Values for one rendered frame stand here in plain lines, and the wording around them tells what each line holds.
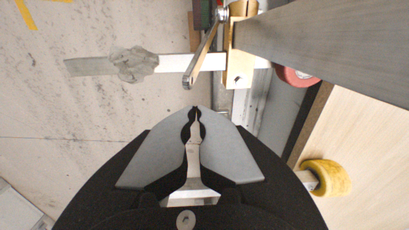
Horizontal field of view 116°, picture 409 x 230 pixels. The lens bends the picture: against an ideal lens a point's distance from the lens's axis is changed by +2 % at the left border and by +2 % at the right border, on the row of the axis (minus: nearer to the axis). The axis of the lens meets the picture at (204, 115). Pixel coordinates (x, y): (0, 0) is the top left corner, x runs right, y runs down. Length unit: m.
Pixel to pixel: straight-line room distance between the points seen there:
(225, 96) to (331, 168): 0.32
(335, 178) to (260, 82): 0.36
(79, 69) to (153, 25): 0.87
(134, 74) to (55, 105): 1.59
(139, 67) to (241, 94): 0.41
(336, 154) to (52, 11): 1.64
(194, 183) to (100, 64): 0.30
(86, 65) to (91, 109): 1.32
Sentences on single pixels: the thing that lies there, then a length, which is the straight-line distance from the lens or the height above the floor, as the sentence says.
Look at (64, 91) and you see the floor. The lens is 1.68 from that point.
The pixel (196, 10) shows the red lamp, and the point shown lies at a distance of 0.42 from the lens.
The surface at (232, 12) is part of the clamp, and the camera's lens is 0.26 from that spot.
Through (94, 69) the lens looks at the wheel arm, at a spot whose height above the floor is 0.86.
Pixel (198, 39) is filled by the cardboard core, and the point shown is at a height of 0.07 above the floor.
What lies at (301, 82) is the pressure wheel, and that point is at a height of 0.91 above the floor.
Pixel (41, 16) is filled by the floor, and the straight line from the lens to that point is 1.54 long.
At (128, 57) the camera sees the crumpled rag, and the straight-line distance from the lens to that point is 0.27.
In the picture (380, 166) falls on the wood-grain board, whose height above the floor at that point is 0.90.
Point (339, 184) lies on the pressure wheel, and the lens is 0.41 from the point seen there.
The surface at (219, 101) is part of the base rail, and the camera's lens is 0.46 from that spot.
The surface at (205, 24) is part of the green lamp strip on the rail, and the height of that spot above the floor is 0.70.
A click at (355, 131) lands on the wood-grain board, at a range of 0.44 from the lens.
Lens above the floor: 1.11
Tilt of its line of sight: 59 degrees down
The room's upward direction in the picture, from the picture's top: 176 degrees clockwise
